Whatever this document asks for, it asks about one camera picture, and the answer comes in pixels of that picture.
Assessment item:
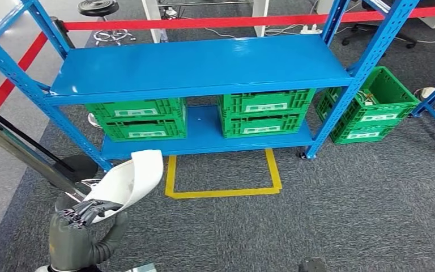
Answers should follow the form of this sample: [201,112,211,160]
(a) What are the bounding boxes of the pale round floor object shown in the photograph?
[414,86,435,116]

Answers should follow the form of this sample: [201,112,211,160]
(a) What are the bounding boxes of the white desk panel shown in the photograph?
[315,0,335,15]

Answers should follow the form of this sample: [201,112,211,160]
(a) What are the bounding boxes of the white desk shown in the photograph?
[141,0,271,43]

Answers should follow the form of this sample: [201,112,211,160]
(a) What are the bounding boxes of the yellow floor tape square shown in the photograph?
[164,148,283,200]

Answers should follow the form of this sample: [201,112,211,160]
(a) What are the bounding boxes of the white wire bundle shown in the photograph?
[354,90,378,108]

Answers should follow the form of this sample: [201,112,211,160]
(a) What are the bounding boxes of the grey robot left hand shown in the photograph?
[48,199,130,271]

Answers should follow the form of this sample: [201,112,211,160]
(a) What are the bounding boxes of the black office chair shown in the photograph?
[342,22,417,50]

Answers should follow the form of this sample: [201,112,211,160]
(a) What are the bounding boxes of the white curved plastic part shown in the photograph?
[83,149,165,224]

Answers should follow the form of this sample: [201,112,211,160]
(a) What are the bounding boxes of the black round stool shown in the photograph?
[77,0,138,46]

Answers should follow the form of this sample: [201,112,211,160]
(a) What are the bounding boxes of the white cable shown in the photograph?
[180,16,238,40]
[264,23,305,37]

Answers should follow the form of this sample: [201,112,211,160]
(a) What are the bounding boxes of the red barrier belt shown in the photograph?
[62,5,435,32]
[0,32,49,117]

